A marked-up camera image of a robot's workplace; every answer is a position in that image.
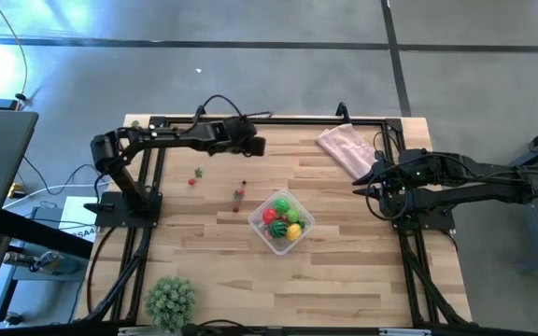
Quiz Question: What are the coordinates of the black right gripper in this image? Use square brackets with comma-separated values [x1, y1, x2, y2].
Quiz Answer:
[351, 149, 413, 209]

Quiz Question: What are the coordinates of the yellow toy fruit green stem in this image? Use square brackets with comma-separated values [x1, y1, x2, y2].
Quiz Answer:
[285, 219, 307, 242]

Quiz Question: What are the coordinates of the striped green toy watermelon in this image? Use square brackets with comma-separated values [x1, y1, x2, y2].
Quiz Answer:
[268, 219, 289, 239]

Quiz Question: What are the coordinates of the clear plastic tupperware container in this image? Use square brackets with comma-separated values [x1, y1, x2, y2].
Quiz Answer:
[248, 189, 316, 256]

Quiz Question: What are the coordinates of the pink folded cloth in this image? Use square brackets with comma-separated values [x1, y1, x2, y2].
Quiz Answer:
[316, 122, 377, 181]

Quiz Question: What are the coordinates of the blue grey metal stand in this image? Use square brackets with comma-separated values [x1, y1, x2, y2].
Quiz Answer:
[485, 116, 538, 275]

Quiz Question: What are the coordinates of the green artificial plant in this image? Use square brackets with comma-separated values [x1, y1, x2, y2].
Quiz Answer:
[144, 275, 199, 333]

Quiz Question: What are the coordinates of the white printed sheet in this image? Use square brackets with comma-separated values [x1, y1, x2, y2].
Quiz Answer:
[57, 195, 103, 244]

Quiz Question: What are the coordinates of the black desk crossbar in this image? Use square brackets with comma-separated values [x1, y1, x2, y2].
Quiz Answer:
[0, 208, 95, 260]

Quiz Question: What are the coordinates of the grey metal bottle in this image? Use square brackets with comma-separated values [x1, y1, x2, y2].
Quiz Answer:
[29, 250, 67, 275]

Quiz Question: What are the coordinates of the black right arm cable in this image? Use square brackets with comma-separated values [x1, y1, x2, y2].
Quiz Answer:
[364, 175, 413, 222]

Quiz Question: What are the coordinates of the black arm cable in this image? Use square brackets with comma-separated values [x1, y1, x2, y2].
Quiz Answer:
[191, 93, 247, 130]
[364, 175, 413, 222]

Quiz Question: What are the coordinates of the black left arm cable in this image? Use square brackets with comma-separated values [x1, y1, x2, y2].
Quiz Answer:
[191, 93, 247, 130]

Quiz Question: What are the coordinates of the black metal table frame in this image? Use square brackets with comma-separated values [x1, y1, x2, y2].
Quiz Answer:
[78, 102, 474, 330]

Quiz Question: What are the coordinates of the white floor cable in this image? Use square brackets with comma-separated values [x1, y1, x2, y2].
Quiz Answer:
[2, 181, 110, 210]

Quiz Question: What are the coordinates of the yellow hanging cable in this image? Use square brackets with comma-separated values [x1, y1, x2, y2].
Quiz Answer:
[0, 0, 29, 100]

